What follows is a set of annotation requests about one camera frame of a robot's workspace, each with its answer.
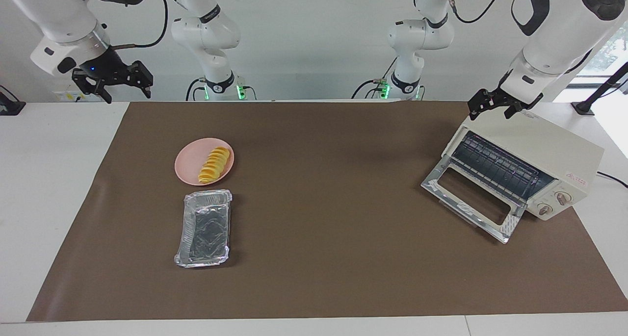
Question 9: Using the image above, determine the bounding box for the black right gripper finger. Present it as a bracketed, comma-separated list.
[130, 60, 154, 99]
[73, 79, 113, 104]

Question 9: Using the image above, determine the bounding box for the sliced golden bread loaf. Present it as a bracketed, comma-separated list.
[198, 147, 231, 185]

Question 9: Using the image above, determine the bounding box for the aluminium foil tray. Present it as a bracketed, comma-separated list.
[174, 189, 234, 269]

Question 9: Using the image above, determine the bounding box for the white toaster oven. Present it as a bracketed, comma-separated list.
[442, 111, 605, 222]

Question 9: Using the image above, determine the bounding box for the foil-lined glass oven door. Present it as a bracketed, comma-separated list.
[421, 155, 528, 244]

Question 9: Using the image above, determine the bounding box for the pink round plate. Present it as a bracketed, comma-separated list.
[175, 137, 235, 186]

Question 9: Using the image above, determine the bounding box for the window with greenery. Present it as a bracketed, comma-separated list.
[578, 22, 628, 78]

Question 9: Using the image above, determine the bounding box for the brown table mat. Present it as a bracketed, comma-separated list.
[26, 101, 628, 323]

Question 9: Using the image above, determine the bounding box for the white wall power socket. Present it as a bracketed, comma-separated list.
[53, 83, 102, 103]

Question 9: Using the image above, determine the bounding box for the black right base cable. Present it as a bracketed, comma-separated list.
[185, 77, 205, 102]

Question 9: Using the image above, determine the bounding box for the black base cable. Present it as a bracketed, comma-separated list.
[351, 56, 396, 100]
[185, 77, 205, 102]

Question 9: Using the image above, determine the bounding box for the oven wire rack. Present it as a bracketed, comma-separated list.
[451, 132, 556, 202]

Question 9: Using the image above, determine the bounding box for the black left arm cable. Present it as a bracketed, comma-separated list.
[445, 0, 509, 25]

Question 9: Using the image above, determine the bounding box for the black angled camera stand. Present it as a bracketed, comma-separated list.
[572, 61, 628, 116]

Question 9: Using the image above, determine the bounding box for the black clamp mount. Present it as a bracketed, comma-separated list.
[0, 85, 26, 116]

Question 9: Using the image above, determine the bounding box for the black left base cable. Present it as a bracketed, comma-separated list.
[351, 56, 396, 100]

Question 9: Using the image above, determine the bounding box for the black oven power cable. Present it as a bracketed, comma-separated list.
[596, 171, 628, 189]

